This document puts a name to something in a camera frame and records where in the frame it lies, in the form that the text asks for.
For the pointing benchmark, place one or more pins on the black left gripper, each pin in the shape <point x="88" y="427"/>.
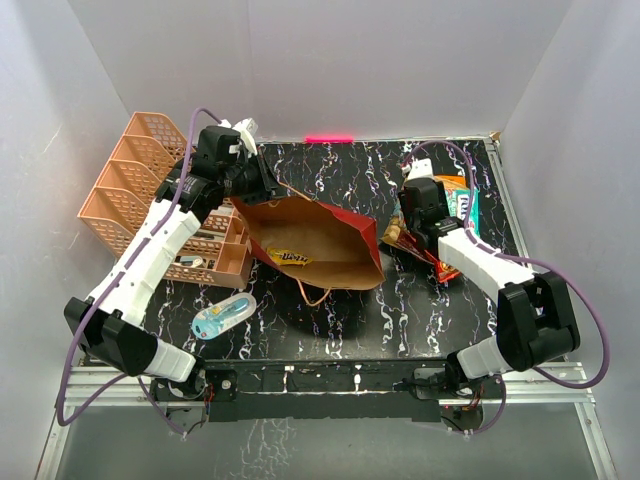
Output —
<point x="267" y="183"/>

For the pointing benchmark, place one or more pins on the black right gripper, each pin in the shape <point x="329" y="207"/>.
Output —
<point x="407" y="212"/>

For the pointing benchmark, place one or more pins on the green white candy box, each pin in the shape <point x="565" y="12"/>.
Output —
<point x="458" y="205"/>

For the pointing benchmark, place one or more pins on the red doritos chip bag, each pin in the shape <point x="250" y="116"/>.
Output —
<point x="402" y="241"/>

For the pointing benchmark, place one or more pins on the red skittles candy bag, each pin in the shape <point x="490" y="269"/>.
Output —
<point x="445" y="272"/>

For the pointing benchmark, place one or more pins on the yellow candy pack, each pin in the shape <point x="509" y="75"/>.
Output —
<point x="287" y="257"/>

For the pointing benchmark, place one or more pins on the red brown paper bag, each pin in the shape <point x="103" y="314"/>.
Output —
<point x="342" y="243"/>

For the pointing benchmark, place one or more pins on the gold teal kettle chips bag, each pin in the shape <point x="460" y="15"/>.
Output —
<point x="396" y="226"/>

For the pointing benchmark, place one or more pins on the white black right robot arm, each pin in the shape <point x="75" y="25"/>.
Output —
<point x="535" y="316"/>

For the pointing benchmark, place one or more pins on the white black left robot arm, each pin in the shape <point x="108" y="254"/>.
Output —
<point x="107" y="324"/>

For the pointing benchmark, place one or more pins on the pink tape strip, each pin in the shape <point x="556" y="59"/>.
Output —
<point x="328" y="138"/>

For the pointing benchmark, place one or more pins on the peach plastic file organizer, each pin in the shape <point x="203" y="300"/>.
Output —
<point x="219" y="254"/>

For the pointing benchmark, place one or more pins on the blue white packaged item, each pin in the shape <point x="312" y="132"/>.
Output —
<point x="213" y="321"/>

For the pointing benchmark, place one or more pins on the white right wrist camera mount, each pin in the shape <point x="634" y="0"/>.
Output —
<point x="417" y="169"/>

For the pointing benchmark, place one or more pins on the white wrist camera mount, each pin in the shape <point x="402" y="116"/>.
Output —
<point x="247" y="129"/>
<point x="417" y="169"/>

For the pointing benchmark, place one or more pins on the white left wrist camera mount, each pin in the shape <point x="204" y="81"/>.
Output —
<point x="247" y="129"/>

